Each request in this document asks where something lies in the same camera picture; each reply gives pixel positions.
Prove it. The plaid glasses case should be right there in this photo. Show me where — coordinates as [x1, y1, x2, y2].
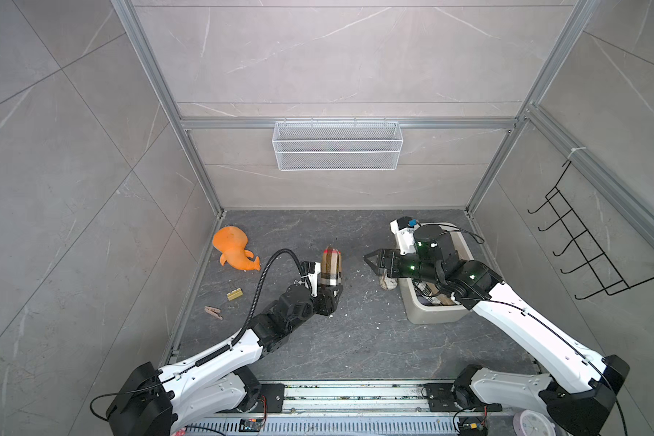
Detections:
[319, 246, 343, 286]

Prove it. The beige plastic storage bin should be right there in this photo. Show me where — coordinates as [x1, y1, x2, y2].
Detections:
[397, 222, 475, 325]

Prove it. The white round clock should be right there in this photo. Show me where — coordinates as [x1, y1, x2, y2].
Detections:
[513, 410, 557, 436]

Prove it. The map print glasses case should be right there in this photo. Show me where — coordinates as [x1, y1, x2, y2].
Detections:
[379, 276, 399, 290]

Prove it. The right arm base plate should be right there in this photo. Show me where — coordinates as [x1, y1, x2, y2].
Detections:
[421, 383, 503, 412]

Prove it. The black wire hook rack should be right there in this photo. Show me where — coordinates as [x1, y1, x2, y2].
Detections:
[527, 160, 654, 301]

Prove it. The wooden clothespin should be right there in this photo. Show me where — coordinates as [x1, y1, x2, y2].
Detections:
[205, 306, 223, 320]

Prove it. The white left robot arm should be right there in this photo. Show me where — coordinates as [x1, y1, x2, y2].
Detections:
[98, 247, 343, 435]

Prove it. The orange plush toy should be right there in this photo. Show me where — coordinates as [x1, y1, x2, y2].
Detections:
[212, 226, 261, 272]

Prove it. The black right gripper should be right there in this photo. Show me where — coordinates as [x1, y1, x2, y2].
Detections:
[364, 249, 441, 287]

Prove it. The small yellow clip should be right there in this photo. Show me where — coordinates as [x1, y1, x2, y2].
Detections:
[226, 288, 243, 301]

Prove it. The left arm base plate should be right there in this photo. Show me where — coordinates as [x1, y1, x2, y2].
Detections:
[251, 383, 286, 414]

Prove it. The white wire mesh basket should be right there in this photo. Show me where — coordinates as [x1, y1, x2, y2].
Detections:
[272, 120, 403, 171]

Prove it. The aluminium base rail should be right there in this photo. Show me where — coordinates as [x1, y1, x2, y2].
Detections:
[180, 381, 524, 435]

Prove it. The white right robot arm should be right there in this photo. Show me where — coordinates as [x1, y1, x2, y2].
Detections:
[363, 217, 630, 435]

